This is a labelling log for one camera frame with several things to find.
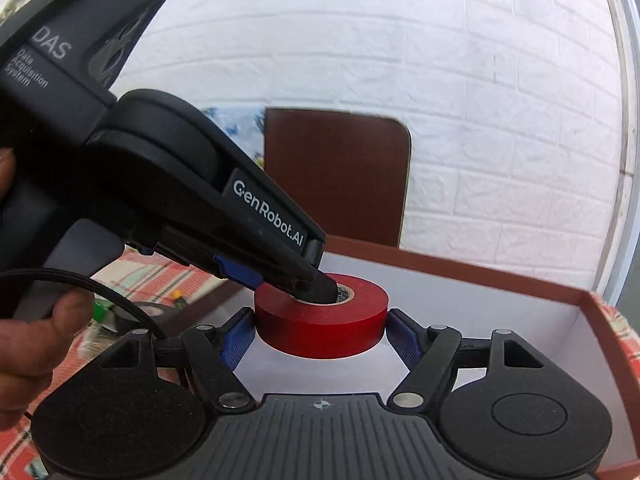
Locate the red tape roll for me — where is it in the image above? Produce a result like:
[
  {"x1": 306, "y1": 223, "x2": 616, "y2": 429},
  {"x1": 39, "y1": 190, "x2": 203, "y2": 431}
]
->
[{"x1": 254, "y1": 273, "x2": 390, "y2": 359}]

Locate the black tape roll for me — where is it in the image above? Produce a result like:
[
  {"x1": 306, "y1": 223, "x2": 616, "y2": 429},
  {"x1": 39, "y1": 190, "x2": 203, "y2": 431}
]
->
[{"x1": 112, "y1": 301, "x2": 174, "y2": 335}]

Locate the dark brown wooden headboard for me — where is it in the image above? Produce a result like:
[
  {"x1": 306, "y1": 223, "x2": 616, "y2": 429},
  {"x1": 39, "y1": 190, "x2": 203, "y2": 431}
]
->
[{"x1": 264, "y1": 108, "x2": 411, "y2": 247}]

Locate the red plaid bedsheet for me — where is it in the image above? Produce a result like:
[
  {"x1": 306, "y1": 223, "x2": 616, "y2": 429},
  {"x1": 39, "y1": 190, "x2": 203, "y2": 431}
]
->
[{"x1": 1, "y1": 249, "x2": 240, "y2": 479}]

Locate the floral plastic bag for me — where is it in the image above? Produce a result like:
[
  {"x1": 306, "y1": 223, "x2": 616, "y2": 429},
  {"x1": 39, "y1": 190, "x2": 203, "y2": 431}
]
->
[{"x1": 201, "y1": 106, "x2": 266, "y2": 168}]

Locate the black cable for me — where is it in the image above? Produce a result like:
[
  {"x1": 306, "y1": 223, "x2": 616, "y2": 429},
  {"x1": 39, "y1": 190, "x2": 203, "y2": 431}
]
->
[{"x1": 0, "y1": 266, "x2": 170, "y2": 340}]

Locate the person's left hand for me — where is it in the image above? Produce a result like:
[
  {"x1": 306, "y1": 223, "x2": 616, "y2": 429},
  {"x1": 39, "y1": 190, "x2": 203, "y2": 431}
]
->
[{"x1": 0, "y1": 146, "x2": 97, "y2": 432}]

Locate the white door frame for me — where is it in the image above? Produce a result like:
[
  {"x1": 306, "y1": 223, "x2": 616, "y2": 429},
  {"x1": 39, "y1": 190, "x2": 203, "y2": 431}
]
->
[{"x1": 591, "y1": 0, "x2": 640, "y2": 306}]

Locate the brown cardboard box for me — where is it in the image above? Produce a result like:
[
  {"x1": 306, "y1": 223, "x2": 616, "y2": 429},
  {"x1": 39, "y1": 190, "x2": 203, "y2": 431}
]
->
[{"x1": 164, "y1": 235, "x2": 640, "y2": 480}]

